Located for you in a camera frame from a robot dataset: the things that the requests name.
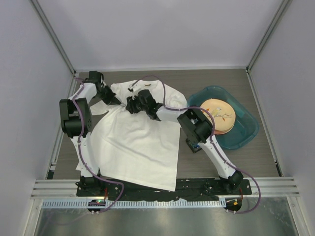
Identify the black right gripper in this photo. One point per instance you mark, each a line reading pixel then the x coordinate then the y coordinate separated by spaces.
pixel 130 104

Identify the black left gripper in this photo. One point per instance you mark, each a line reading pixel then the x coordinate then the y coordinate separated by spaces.
pixel 111 100

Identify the white slotted cable duct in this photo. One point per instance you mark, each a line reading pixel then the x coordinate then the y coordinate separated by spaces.
pixel 96 203

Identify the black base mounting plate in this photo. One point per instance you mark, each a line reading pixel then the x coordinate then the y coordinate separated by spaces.
pixel 190 189

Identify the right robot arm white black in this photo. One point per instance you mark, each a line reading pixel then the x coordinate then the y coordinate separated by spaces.
pixel 198 129

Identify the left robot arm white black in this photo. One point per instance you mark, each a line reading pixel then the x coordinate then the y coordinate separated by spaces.
pixel 76 123

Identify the white t-shirt flower print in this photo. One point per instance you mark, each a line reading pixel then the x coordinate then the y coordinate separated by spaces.
pixel 135 148

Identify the beige plate with bird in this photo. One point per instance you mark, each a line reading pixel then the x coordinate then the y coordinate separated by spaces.
pixel 223 114

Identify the teal plastic basin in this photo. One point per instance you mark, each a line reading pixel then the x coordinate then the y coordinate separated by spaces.
pixel 246 126

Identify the black frame box right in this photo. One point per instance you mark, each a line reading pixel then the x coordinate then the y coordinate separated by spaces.
pixel 194 147

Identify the aluminium frame rail front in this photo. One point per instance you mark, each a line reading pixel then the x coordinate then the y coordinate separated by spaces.
pixel 262 186

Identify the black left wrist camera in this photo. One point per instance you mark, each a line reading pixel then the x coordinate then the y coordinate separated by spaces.
pixel 95 77

